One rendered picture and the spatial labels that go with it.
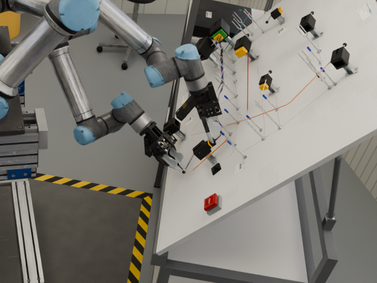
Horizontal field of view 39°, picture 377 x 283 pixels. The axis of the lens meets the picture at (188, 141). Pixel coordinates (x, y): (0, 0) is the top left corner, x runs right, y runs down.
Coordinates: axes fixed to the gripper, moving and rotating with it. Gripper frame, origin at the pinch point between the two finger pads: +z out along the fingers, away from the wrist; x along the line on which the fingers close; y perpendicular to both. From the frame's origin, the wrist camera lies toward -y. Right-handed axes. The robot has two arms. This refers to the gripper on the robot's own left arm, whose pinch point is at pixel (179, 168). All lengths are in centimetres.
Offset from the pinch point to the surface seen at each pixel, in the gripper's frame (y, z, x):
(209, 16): -45, -37, 98
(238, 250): -3.3, 39.7, -3.8
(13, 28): -233, -142, 96
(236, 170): 21.7, 12.0, 4.6
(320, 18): 30, -4, 77
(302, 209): -8, 53, 35
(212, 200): 22.3, 12.5, -10.7
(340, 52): 60, 3, 40
